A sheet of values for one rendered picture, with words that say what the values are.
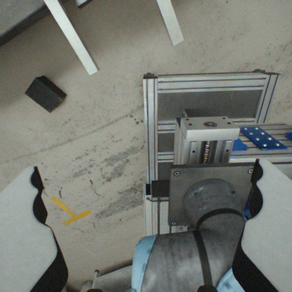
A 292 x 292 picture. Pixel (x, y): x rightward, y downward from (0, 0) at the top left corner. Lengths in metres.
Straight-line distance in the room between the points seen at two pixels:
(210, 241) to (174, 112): 1.00
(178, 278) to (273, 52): 1.54
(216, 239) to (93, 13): 1.37
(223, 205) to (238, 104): 1.02
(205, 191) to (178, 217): 0.15
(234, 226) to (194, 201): 0.11
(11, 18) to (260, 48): 1.41
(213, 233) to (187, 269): 0.09
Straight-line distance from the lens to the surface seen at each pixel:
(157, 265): 0.41
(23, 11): 0.82
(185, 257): 0.41
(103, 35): 1.45
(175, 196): 0.54
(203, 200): 0.49
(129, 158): 1.70
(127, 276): 2.96
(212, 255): 0.42
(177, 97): 1.27
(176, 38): 0.57
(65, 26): 0.62
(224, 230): 0.45
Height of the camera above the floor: 1.42
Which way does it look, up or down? 61 degrees down
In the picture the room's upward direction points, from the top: 178 degrees clockwise
